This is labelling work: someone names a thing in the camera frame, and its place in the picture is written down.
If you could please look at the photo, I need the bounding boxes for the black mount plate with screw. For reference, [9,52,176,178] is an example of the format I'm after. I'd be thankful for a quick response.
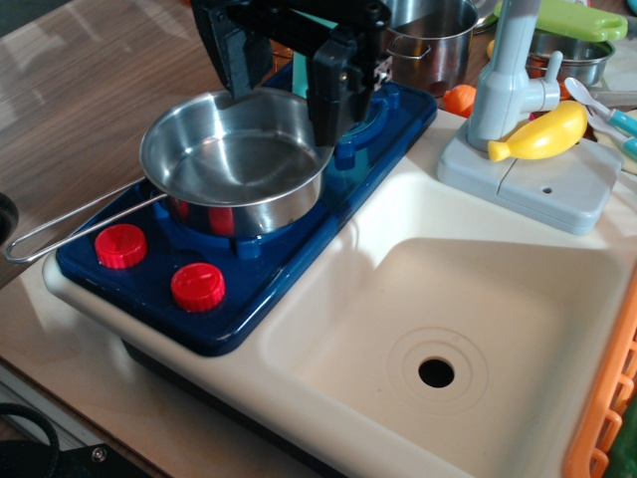
[45,444,137,477]

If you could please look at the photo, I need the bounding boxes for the black cable lower left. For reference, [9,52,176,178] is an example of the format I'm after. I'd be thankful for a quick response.
[0,401,61,478]

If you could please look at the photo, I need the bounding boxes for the cream toy sink unit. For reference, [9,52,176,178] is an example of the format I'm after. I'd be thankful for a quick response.
[42,108,637,478]

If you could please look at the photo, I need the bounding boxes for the yellow toy banana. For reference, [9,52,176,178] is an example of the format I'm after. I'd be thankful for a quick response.
[487,101,588,162]

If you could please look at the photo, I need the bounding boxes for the steel pot with handles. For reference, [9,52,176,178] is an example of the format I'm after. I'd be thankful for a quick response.
[384,0,479,98]

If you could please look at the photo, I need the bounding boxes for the red stove knob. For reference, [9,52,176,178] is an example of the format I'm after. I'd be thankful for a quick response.
[170,262,226,313]
[95,224,148,270]

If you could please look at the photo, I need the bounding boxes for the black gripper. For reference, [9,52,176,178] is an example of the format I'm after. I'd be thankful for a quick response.
[191,1,391,147]

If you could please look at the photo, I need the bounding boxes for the steel pan with wire handle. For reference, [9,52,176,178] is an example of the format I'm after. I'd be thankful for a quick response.
[2,88,335,265]

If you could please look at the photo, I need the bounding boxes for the blue toy stove top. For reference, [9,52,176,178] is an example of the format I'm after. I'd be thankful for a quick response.
[54,68,437,356]

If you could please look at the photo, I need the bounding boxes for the left red stove knob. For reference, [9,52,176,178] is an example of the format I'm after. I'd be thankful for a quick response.
[95,224,148,270]

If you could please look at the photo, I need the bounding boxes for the steel bowl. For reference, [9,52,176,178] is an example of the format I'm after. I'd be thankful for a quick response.
[527,31,615,87]

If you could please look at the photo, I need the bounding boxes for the grey toy faucet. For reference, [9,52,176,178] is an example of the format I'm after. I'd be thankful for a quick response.
[437,1,623,235]

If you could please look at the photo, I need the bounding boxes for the white teal toy spoon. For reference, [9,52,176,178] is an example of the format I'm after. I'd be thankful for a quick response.
[563,77,637,136]

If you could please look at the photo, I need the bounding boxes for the black corrugated hose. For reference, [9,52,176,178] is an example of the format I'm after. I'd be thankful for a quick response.
[0,191,20,248]

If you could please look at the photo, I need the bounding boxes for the teal plastic cup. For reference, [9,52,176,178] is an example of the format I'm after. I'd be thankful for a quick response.
[292,52,308,99]

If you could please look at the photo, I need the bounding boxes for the right red stove knob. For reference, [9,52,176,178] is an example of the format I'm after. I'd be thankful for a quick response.
[170,262,226,313]

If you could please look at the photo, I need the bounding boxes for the orange toy fish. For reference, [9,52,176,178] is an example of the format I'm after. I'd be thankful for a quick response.
[443,85,477,119]

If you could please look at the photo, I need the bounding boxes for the green item in rack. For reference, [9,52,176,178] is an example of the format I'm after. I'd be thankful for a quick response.
[604,398,636,478]

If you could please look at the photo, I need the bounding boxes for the orange plastic dish rack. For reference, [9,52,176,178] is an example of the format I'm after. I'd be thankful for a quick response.
[562,281,636,477]

